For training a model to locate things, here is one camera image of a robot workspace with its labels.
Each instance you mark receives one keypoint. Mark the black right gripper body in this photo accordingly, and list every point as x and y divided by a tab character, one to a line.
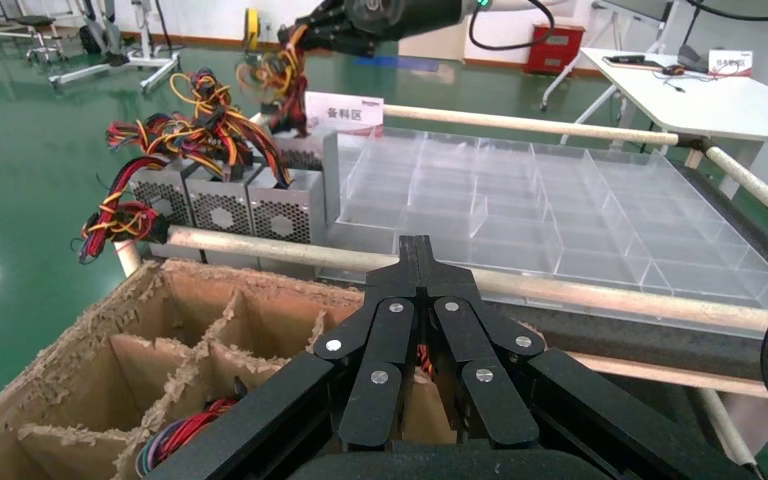
404	16

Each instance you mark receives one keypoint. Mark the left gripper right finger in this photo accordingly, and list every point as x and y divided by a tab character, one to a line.
490	397

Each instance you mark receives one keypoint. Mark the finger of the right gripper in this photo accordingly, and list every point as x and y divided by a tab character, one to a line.
331	13
338	41

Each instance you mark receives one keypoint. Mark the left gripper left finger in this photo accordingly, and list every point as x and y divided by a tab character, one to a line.
374	371

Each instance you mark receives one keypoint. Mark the white printed rack label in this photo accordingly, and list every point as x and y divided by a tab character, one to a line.
344	109

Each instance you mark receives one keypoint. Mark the yellow round object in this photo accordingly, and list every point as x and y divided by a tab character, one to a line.
252	30

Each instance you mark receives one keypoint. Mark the red cabinet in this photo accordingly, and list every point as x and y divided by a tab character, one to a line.
556	50

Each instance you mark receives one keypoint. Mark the black rack edge strip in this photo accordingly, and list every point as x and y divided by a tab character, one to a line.
656	344

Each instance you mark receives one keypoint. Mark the clear acrylic compartment tray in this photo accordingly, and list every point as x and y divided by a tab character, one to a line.
556	218

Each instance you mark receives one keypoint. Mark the white wheeled stand base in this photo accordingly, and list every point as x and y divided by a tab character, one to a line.
129	61

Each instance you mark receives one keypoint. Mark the black flat device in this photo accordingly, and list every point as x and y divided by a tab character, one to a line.
629	60

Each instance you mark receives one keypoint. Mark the white rack leg pipe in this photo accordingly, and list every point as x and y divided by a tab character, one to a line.
127	258
725	427

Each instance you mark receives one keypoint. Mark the black computer mouse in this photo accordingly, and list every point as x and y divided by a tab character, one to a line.
674	69

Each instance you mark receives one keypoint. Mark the black stool with chrome legs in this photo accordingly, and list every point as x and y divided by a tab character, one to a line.
34	21

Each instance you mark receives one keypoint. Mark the white office table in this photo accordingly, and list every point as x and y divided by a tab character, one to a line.
702	99

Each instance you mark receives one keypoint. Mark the black pipe connector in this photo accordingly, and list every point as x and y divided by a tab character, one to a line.
692	142

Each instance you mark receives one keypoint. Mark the brown cardboard divider box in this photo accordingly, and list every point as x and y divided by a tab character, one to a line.
59	371

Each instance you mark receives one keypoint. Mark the white and red desk sign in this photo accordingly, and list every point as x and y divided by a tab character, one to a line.
730	64

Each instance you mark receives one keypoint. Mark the beige rack rail pipe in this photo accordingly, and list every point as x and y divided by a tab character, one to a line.
523	122
291	252
762	192

